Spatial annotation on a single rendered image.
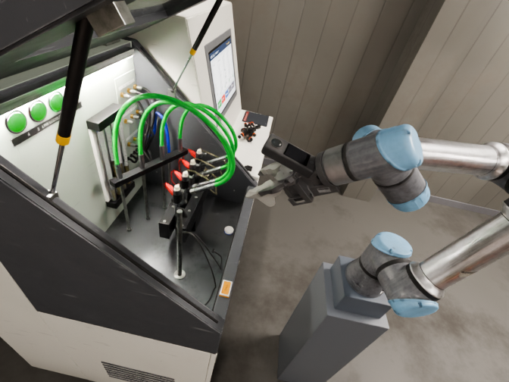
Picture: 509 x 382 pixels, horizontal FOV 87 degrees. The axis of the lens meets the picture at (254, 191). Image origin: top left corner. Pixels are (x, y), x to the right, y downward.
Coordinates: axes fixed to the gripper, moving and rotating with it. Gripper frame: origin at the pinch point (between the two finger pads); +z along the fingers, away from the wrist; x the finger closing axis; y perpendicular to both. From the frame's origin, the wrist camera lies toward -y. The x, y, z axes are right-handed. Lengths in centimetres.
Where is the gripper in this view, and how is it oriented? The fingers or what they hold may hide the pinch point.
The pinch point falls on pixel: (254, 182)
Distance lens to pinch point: 66.0
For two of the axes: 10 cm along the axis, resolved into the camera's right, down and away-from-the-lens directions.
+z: -7.0, 1.9, 6.8
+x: 3.8, -7.1, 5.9
